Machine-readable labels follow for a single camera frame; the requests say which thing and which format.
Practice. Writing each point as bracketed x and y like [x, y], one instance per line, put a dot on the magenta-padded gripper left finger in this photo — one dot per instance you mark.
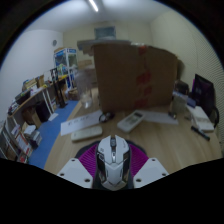
[76, 170]

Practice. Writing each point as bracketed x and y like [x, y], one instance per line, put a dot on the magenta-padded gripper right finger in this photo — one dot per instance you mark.
[150, 169]

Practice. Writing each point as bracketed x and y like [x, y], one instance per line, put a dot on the white and grey computer mouse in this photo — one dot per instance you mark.
[113, 163]

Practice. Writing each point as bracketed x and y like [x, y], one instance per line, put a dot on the plain white flat remote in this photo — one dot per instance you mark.
[86, 133]

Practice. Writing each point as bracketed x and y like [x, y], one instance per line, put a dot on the white printed paper strip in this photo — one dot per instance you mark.
[81, 122]

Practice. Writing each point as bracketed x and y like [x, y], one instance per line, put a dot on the white remote control with buttons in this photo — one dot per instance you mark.
[131, 121]

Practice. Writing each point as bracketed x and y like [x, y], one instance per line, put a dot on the small brown black clip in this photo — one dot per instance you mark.
[172, 115]

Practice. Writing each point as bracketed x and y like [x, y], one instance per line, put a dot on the black glasses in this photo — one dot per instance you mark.
[106, 116]

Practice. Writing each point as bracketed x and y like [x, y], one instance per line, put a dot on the white shelf unit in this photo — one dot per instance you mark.
[16, 141]

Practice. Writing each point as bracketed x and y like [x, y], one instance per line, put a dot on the translucent plastic container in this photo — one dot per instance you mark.
[180, 104]

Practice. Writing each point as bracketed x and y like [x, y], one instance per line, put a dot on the clear plastic cup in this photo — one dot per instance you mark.
[86, 98]

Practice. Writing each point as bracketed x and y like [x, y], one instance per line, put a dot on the white book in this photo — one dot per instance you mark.
[203, 118]

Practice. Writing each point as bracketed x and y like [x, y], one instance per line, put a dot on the black floor stand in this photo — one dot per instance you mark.
[58, 88]

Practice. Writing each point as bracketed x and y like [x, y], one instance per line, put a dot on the wooden side desk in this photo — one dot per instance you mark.
[33, 96]

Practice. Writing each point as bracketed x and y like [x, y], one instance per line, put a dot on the black monitor screen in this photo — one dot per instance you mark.
[204, 93]

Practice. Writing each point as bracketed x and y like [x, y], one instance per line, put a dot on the large taped cardboard box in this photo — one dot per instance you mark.
[126, 78]

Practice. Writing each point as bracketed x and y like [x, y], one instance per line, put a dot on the blue glass display cabinet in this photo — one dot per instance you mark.
[66, 63]

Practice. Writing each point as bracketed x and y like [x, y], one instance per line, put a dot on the ceiling tube light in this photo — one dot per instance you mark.
[93, 5]

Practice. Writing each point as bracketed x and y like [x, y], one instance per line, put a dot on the round wall clock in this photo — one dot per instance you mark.
[54, 42]

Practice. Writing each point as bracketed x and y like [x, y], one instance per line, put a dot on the wall air vent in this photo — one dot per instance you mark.
[105, 32]

